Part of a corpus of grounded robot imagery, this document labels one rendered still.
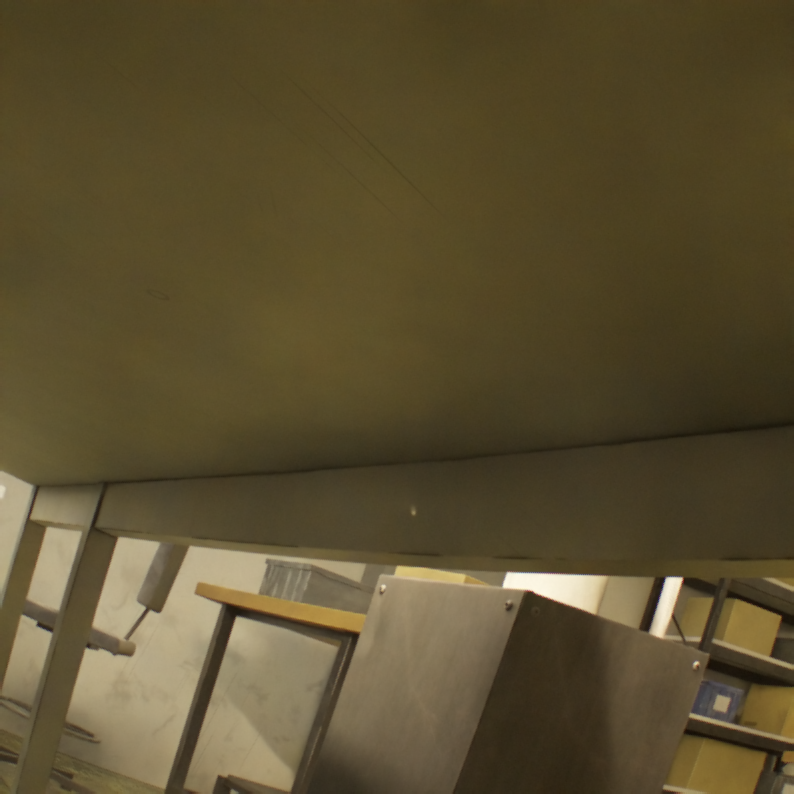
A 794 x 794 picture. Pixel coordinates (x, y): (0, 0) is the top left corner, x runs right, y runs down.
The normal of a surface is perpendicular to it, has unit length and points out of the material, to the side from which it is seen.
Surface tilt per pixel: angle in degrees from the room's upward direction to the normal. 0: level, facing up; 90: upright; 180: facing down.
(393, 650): 90
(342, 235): 180
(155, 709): 90
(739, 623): 90
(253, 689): 90
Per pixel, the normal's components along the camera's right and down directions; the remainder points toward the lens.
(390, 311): -0.30, 0.92
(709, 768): 0.48, -0.08
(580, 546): -0.84, -0.38
